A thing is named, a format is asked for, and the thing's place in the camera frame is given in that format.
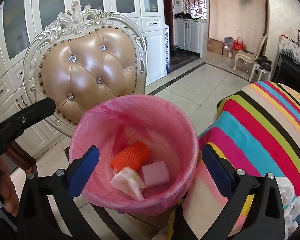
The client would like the orange foam fruit net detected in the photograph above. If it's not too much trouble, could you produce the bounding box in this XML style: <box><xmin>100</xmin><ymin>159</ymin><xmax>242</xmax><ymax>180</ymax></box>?
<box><xmin>110</xmin><ymin>141</ymin><xmax>152</xmax><ymax>172</ymax></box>

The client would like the white foam block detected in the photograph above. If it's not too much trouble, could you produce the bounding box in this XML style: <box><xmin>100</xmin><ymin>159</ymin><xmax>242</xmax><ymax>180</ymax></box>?
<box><xmin>142</xmin><ymin>161</ymin><xmax>170</xmax><ymax>187</ymax></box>

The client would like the pink lined trash bin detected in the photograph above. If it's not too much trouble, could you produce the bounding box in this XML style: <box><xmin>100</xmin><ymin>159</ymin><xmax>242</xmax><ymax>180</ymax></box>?
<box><xmin>69</xmin><ymin>95</ymin><xmax>199</xmax><ymax>216</ymax></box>

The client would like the person's left hand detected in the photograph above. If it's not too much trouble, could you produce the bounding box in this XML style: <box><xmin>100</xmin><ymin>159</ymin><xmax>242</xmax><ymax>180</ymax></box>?
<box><xmin>0</xmin><ymin>157</ymin><xmax>19</xmax><ymax>217</ymax></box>

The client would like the white paper in bin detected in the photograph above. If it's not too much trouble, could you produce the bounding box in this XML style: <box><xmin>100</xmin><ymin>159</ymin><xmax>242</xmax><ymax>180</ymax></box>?
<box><xmin>110</xmin><ymin>167</ymin><xmax>146</xmax><ymax>201</ymax></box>

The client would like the colourful striped tablecloth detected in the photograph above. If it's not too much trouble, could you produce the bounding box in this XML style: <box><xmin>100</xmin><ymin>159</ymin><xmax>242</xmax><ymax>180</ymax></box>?
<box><xmin>155</xmin><ymin>81</ymin><xmax>300</xmax><ymax>239</ymax></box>

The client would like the white crumpled tissue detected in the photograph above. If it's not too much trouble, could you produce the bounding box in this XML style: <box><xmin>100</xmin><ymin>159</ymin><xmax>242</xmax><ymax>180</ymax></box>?
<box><xmin>275</xmin><ymin>177</ymin><xmax>300</xmax><ymax>239</ymax></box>

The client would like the ornate beige leather chair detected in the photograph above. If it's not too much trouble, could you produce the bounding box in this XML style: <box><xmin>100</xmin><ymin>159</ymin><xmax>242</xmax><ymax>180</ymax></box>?
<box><xmin>23</xmin><ymin>2</ymin><xmax>147</xmax><ymax>136</ymax></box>

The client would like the cardboard box on floor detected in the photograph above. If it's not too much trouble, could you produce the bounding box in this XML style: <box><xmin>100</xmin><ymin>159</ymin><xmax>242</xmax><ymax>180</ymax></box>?
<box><xmin>207</xmin><ymin>38</ymin><xmax>224</xmax><ymax>55</ymax></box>

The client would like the black piano with lace cover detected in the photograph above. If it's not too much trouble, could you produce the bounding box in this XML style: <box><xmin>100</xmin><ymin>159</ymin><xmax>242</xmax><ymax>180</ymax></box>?
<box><xmin>272</xmin><ymin>35</ymin><xmax>300</xmax><ymax>93</ymax></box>

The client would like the red gift bag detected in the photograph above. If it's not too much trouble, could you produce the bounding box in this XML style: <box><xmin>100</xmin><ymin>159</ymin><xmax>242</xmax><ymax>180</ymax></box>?
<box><xmin>232</xmin><ymin>36</ymin><xmax>246</xmax><ymax>50</ymax></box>

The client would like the white glass door cabinet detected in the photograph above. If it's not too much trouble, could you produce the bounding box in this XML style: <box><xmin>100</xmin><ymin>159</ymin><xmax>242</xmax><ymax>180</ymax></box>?
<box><xmin>0</xmin><ymin>0</ymin><xmax>167</xmax><ymax>169</ymax></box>

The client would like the white low entry cabinet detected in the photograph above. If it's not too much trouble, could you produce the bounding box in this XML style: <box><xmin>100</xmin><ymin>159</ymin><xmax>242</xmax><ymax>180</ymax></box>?
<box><xmin>174</xmin><ymin>18</ymin><xmax>209</xmax><ymax>59</ymax></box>

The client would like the white blue patterned panel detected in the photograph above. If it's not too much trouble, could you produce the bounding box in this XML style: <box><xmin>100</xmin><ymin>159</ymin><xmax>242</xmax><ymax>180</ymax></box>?
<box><xmin>164</xmin><ymin>24</ymin><xmax>170</xmax><ymax>76</ymax></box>

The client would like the cream chair by wall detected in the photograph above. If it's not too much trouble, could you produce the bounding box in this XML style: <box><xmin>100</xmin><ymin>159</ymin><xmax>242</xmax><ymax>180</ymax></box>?
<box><xmin>232</xmin><ymin>33</ymin><xmax>268</xmax><ymax>72</ymax></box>

